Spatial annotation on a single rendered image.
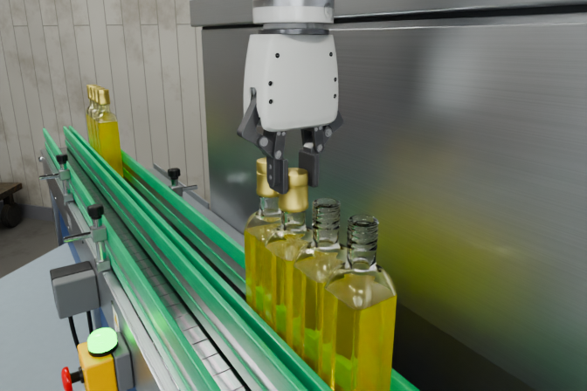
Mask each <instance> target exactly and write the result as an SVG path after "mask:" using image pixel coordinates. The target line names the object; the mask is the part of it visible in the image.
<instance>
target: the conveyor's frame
mask: <svg viewBox="0 0 587 391"><path fill-rule="evenodd" d="M40 152H41V157H38V161H39V162H43V168H44V173H45V175H50V174H57V173H58V170H57V169H56V167H55V165H54V163H53V161H52V159H51V157H50V155H49V154H48V153H47V151H46V149H40ZM46 181H47V183H48V186H49V191H50V197H51V203H52V213H53V218H54V222H55V224H59V223H60V220H59V212H60V214H61V216H62V218H63V220H64V222H65V225H66V227H67V230H68V232H69V234H70V236H72V235H76V234H80V233H85V232H89V231H90V229H89V227H88V225H87V223H86V221H85V219H84V217H83V216H82V215H81V213H80V211H79V208H78V206H77V205H76V203H75V201H71V202H69V204H67V202H64V201H63V197H62V193H64V189H63V182H62V181H61V180H60V179H59V177H58V178H52V179H46ZM58 208H59V209H58ZM73 244H74V246H75V249H76V251H77V252H78V255H79V258H80V261H81V262H85V261H89V262H90V264H91V266H92V267H93V270H94V273H95V275H96V278H97V285H98V292H99V298H100V307H101V309H102V311H103V313H104V315H105V318H106V320H107V323H108V325H109V327H110V328H111V329H112V330H114V331H115V332H121V334H122V336H123V338H124V340H125V342H126V344H127V346H128V349H129V351H130V353H131V361H132V368H133V376H134V384H135V388H136V390H137V391H178V389H177V387H176V384H175V383H174V382H173V380H172V378H171V376H170V375H169V372H168V370H167V368H166V367H165V366H164V364H163V362H162V359H161V357H160V356H159V354H158V352H157V351H156V349H155V347H154V345H153V343H152V341H151V339H150V338H149V336H148V334H147V332H146V331H145V329H144V327H143V325H142V323H141V321H140V320H139V318H138V316H137V314H136V312H135V310H134V308H133V306H132V305H131V304H130V302H129V300H128V297H127V295H126V294H125V292H124V291H123V289H122V287H121V285H120V283H119V281H118V279H117V277H116V276H115V275H114V272H113V270H112V269H111V270H107V271H108V272H107V273H106V274H105V275H103V274H102V272H97V270H96V268H95V262H94V259H95V258H96V257H97V251H96V244H95V243H94V242H93V240H92V238H87V239H82V240H79V241H74V242H73ZM91 313H92V319H93V326H94V329H95V330H98V329H101V328H102V326H101V319H100V308H97V309H94V310H92V311H91Z"/></svg>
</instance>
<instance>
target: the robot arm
mask: <svg viewBox="0 0 587 391"><path fill-rule="evenodd" d="M334 7H335V0H252V17H253V23H254V24H263V29H264V30H258V35H250V39H249V44H248V49H247V54H246V61H245V81H244V118H243V119H242V121H241V123H240V125H239V127H238V131H237V135H238V136H239V137H241V138H243V139H245V140H247V141H250V142H251V143H253V144H254V145H255V146H256V147H257V148H258V149H259V150H260V151H261V152H262V154H263V155H266V179H267V183H268V184H269V188H270V189H272V190H274V191H276V192H278V193H280V194H282V195H284V194H286V193H287V192H288V160H287V159H284V158H283V155H284V148H285V141H286V133H287V131H289V130H296V129H300V130H301V138H302V145H303V149H300V151H299V168H303V169H305V170H307V171H308V186H310V187H312V188H315V187H318V185H319V173H320V153H322V152H323V151H324V148H325V144H326V142H327V141H328V139H329V138H330V136H331V135H332V133H333V132H335V131H336V130H337V129H338V128H339V127H340V126H342V124H343V118H342V116H341V114H340V111H339V109H338V70H337V60H336V53H335V42H334V38H333V35H329V30H323V25H324V24H333V23H334ZM256 127H263V128H264V132H263V135H262V134H260V133H258V132H257V130H256Z"/></svg>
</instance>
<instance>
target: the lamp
mask: <svg viewBox="0 0 587 391"><path fill-rule="evenodd" d="M87 344H88V353H89V354H90V355H91V356H93V357H103V356H107V355H109V354H111V353H112V352H114V351H115V350H116V349H117V347H118V340H117V337H116V332H115V331H114V330H112V329H111V328H101V329H98V330H95V331H94V332H92V333H91V334H90V336H89V338H88V340H87Z"/></svg>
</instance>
